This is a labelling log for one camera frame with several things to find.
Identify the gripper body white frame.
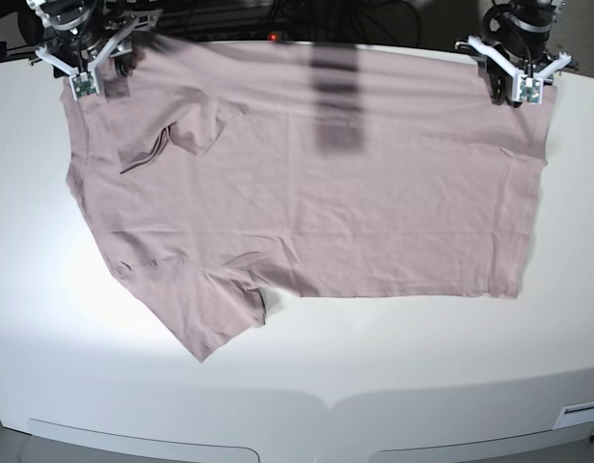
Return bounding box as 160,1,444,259
26,1,163,77
453,0,581,105

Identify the pale pink T-shirt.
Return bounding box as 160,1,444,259
62,34,556,361

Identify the black power strip red light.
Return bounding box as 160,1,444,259
180,27,284,41

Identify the white label sticker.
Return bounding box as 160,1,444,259
553,403,594,429

